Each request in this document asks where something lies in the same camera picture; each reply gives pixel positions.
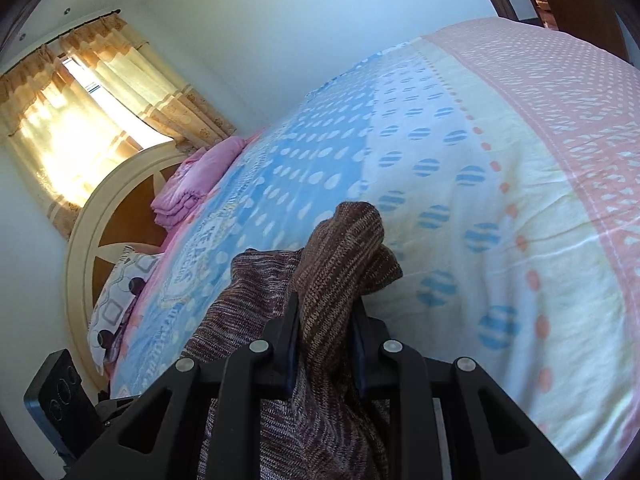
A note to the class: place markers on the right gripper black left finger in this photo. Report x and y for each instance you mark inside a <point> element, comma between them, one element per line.
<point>201,413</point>

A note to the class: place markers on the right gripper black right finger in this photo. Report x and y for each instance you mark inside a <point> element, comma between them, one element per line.
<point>447,420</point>

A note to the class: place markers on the brown knitted sweater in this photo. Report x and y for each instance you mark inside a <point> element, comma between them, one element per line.
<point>327,430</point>

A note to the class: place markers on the patterned white pillow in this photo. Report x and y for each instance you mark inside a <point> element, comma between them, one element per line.
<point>115,303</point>

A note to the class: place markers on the cream and brown headboard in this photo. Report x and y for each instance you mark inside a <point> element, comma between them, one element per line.
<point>118,213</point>

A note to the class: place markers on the folded pink blanket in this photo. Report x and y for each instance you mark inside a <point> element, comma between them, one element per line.
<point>193,180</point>

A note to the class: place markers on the yellow floral curtain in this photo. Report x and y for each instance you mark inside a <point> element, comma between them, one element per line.
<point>65,143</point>

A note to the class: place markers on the patterned bed cover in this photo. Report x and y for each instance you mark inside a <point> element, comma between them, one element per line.
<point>504,161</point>

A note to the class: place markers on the black curtain rod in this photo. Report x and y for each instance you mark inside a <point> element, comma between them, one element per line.
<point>85,33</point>

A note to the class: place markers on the brown wooden door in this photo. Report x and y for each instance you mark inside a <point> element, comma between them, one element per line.
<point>594,21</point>

